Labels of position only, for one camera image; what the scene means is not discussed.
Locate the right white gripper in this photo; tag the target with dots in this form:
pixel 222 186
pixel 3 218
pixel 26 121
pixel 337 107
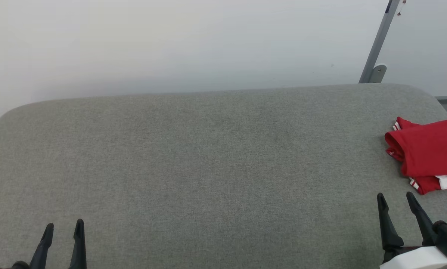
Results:
pixel 413 259

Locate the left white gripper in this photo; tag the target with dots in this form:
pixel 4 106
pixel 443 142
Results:
pixel 18 265

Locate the silver metal wall bracket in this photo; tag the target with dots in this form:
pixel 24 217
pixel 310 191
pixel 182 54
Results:
pixel 378 74

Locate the grey metal pole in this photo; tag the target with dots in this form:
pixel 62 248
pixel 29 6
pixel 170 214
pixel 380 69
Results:
pixel 378 41

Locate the grey fabric sofa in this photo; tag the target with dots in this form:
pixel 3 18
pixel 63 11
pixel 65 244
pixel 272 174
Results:
pixel 208 168

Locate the red jersey garment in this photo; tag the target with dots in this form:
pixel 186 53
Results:
pixel 425 149

